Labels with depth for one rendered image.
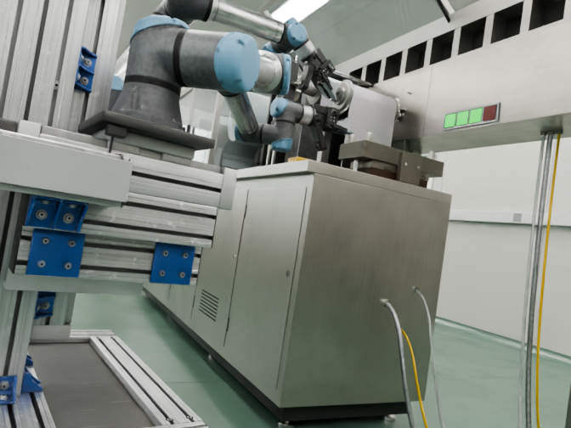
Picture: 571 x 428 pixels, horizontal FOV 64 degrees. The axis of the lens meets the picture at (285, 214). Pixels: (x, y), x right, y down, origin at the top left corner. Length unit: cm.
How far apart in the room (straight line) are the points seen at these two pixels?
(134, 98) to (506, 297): 396
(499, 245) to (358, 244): 310
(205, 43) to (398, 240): 105
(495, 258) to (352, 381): 310
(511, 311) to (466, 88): 287
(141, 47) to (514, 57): 129
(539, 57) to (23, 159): 153
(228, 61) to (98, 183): 35
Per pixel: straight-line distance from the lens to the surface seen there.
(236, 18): 168
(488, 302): 464
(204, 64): 96
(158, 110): 96
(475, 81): 193
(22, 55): 113
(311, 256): 150
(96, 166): 80
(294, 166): 157
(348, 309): 162
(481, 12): 206
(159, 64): 100
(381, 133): 201
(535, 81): 176
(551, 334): 431
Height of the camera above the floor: 65
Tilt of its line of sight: 3 degrees up
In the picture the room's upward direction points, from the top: 9 degrees clockwise
